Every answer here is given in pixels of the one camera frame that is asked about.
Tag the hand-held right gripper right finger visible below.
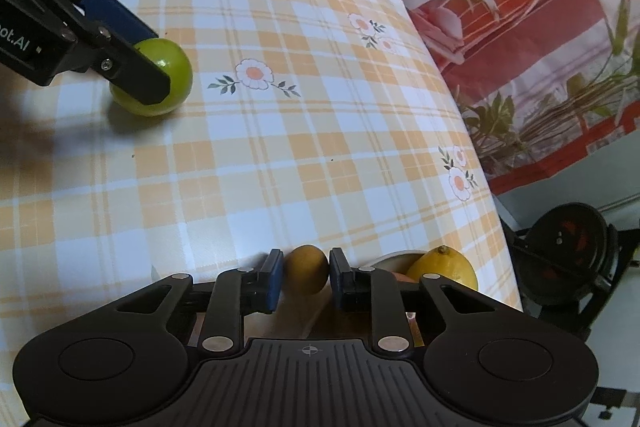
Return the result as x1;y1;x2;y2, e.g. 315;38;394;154
329;248;504;353

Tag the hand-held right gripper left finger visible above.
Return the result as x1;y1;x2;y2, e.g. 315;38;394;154
116;249;285;353

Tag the small tan round fruit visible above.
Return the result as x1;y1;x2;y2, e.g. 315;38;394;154
284;245;330;297

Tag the large green apple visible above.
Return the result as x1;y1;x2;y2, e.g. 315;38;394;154
110;38;194;116

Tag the beige round plate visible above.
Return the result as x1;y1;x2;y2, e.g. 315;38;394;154
370;251;426;279

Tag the yellow lemon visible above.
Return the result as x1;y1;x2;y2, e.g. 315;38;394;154
406;245;479;293

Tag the orange checkered floral tablecloth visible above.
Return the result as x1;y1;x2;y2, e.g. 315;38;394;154
0;0;523;408

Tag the black exercise bike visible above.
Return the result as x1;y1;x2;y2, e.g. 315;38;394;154
502;202;640;343

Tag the printed pink backdrop cloth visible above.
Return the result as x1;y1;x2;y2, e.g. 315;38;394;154
150;0;640;198

